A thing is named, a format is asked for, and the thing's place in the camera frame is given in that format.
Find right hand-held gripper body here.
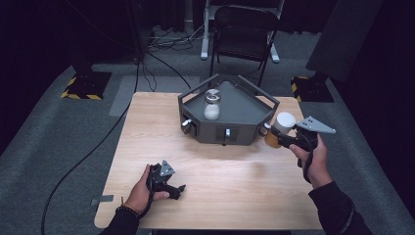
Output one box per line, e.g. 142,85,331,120
287,116,337,153

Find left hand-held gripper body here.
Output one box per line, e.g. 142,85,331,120
146,159,177,194

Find amber jar with white lid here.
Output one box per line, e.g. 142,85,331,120
263,111,298,150

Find grey hexagonal tray rack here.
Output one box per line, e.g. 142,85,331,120
177,72,281,147

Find glass jar with white granules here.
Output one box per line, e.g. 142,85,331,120
203,88,223,121

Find person's left hand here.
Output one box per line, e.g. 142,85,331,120
124,164,171,215

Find person's right hand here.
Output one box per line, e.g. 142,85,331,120
289,133,334,191

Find black stand base striped edge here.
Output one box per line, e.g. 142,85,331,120
290,71,336,104
60,67,113,101

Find grey tape strip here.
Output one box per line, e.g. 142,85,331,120
90,194,115,207

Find dark angled panel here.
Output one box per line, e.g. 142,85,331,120
305,0,385,83

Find black folding chair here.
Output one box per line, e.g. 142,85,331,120
208,5,281,88

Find black wrist strap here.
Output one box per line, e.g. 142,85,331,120
138,165,157,219
296,135,319,184

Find beaded bracelet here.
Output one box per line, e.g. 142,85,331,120
119,196,142,216

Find long black floor cable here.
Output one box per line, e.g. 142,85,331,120
40,55,142,235

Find tangle of floor cables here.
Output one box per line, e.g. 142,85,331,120
140,23,207,92

